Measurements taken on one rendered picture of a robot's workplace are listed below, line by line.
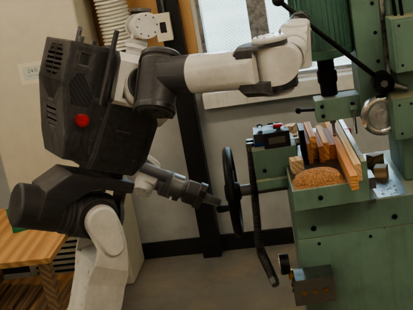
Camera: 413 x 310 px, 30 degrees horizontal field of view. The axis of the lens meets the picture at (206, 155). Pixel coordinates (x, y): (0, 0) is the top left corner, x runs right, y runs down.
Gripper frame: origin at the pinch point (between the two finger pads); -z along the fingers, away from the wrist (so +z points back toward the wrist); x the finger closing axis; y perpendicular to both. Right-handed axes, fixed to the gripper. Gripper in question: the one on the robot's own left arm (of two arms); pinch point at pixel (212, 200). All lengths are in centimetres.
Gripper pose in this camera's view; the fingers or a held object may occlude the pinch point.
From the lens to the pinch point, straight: 257.0
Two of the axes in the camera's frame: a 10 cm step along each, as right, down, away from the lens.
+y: 2.6, -8.2, 5.1
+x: 2.4, -4.5, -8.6
